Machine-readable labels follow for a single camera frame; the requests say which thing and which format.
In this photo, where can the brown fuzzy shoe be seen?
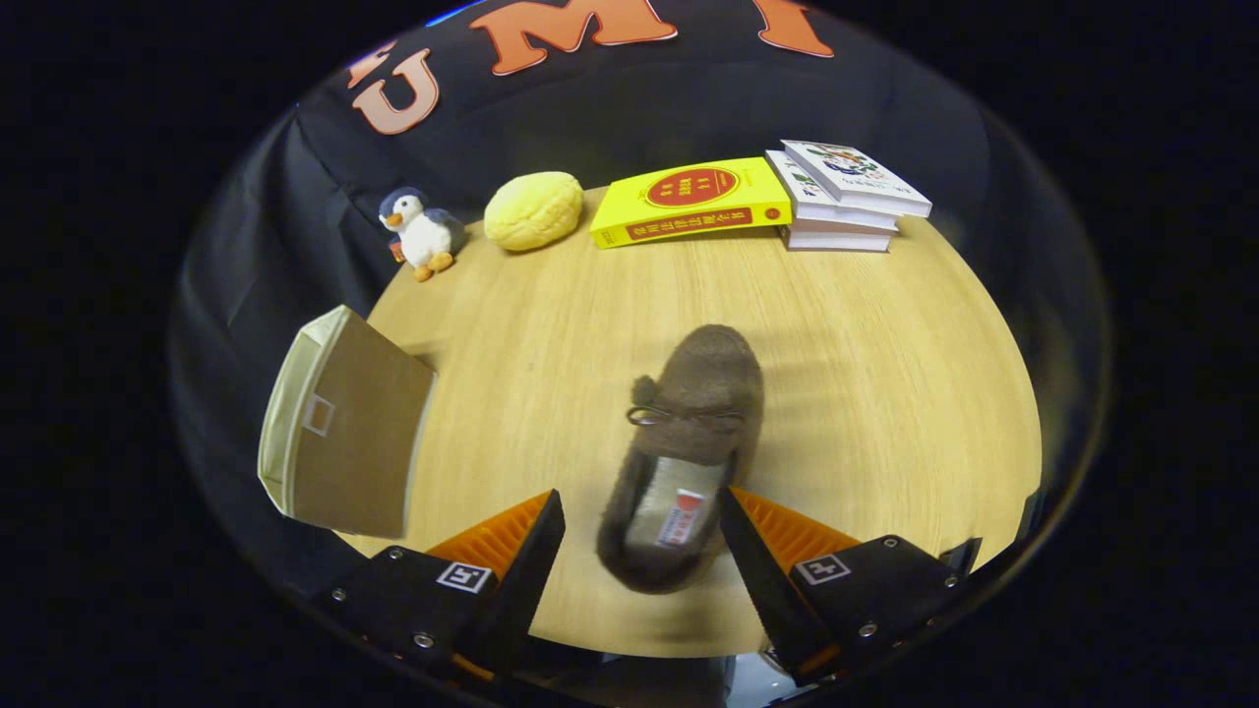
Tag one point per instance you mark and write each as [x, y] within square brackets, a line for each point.
[703, 374]

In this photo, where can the penguin plush toy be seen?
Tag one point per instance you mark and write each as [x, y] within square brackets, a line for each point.
[423, 236]

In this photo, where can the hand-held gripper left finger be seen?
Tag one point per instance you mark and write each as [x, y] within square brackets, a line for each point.
[521, 590]

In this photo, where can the white book with illustrated cover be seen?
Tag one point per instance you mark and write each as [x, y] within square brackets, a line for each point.
[846, 167]

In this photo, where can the yellow bun plush toy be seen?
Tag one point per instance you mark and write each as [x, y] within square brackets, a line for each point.
[531, 211]

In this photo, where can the brown fabric storage box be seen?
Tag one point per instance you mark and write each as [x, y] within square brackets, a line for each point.
[359, 433]

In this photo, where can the yellow book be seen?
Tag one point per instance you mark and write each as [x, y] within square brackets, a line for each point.
[689, 202]

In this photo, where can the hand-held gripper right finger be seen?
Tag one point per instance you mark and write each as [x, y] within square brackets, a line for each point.
[767, 590]

